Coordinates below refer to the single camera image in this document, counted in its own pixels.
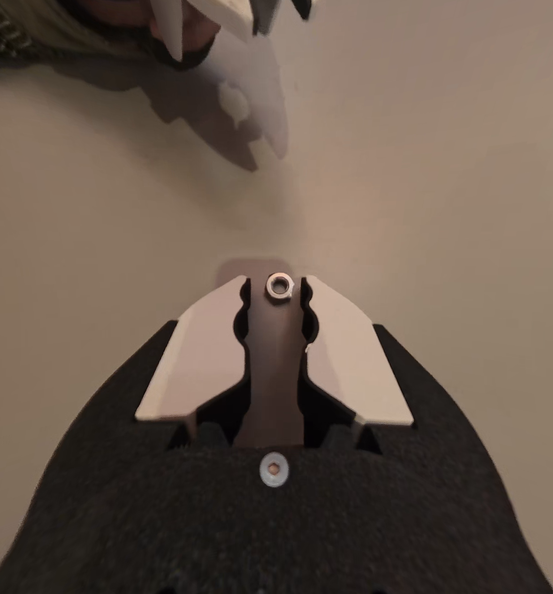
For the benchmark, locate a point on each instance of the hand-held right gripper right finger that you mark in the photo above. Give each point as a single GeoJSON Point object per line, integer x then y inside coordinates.
{"type": "Point", "coordinates": [355, 371]}

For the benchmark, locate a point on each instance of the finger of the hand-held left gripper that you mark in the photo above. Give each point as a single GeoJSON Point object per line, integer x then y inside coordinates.
{"type": "Point", "coordinates": [264, 16]}
{"type": "Point", "coordinates": [237, 14]}

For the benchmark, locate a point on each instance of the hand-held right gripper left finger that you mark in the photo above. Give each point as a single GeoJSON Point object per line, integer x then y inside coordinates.
{"type": "Point", "coordinates": [197, 366]}

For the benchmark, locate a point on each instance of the steel hex nut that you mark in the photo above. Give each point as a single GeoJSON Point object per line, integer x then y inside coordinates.
{"type": "Point", "coordinates": [270, 293]}

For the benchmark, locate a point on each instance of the person's left forearm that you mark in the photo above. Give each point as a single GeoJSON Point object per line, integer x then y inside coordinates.
{"type": "Point", "coordinates": [49, 28]}

